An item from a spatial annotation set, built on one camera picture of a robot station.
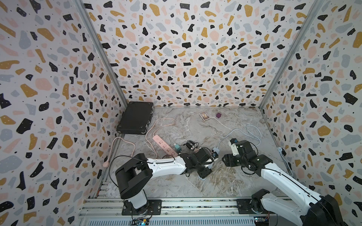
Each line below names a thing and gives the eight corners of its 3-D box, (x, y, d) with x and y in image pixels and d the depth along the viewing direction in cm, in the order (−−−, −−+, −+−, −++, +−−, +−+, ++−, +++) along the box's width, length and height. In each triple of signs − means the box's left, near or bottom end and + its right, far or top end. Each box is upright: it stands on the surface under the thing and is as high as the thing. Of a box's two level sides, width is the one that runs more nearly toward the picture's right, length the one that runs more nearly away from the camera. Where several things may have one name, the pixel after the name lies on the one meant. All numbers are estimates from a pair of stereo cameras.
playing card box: (203, 120, 116) (204, 119, 114) (198, 114, 120) (198, 112, 118) (209, 118, 117) (209, 116, 116) (204, 112, 122) (204, 110, 120)
